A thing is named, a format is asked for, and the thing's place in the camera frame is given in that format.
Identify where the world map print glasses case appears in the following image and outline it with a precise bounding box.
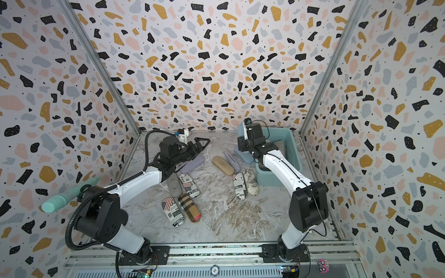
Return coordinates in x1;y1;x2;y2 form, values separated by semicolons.
243;169;259;196

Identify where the aluminium wall frame strip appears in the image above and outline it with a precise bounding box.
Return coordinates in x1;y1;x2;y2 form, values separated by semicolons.
55;1;141;135

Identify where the pink toy car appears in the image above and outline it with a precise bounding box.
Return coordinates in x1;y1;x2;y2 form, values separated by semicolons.
317;259;330;274

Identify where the plaid tartan glasses case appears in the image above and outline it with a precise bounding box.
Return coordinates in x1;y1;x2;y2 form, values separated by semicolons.
178;194;202;223

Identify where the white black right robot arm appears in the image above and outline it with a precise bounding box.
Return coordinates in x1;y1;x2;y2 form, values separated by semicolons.
238;118;329;261

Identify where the dark grey fabric glasses case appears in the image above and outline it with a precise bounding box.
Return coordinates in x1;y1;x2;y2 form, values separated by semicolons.
166;173;183;198

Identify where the mint green handheld microphone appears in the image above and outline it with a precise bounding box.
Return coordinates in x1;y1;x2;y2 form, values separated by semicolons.
41;177;101;213

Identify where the long lilac fabric glasses case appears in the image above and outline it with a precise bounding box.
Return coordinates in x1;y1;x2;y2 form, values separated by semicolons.
180;154;205;174

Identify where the teal plastic storage box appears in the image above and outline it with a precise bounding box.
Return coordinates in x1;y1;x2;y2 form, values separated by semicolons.
256;127;302;186

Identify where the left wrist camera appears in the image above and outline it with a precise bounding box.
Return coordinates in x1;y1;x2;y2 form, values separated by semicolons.
175;128;190;144

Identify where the newspaper flag print glasses case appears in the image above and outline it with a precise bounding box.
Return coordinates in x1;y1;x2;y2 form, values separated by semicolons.
232;172;246;200

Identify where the tan fabric glasses case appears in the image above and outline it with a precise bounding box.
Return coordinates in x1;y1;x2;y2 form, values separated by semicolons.
212;156;235;176

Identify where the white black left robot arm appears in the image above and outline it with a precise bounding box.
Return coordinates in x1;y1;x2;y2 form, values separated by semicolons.
64;132;211;264

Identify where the light blue fabric glasses case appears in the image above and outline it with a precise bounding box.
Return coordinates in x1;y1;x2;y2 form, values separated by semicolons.
234;147;254;164

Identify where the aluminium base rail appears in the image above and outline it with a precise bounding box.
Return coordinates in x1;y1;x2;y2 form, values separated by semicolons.
60;240;366;278

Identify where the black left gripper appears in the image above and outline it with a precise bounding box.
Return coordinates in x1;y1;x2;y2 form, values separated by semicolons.
173;138;213;167

